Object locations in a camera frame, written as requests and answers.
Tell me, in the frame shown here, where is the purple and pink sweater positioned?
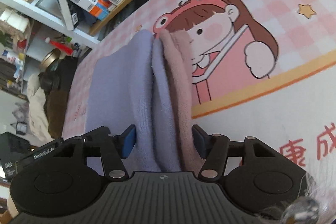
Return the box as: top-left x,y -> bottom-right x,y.
85,30 -> 202,173

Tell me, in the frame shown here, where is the brown cloth pile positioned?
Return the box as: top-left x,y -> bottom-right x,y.
46,56 -> 78,139

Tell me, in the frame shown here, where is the brass bowl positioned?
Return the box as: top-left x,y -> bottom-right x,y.
39,48 -> 61,71

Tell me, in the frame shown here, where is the pink checkered cartoon table mat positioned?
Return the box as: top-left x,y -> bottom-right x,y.
61,0 -> 336,204

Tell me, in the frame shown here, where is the tall white orange box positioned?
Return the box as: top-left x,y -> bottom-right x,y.
70,0 -> 111,20

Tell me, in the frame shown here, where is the white leaning book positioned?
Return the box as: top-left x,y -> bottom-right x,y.
58,0 -> 74,31

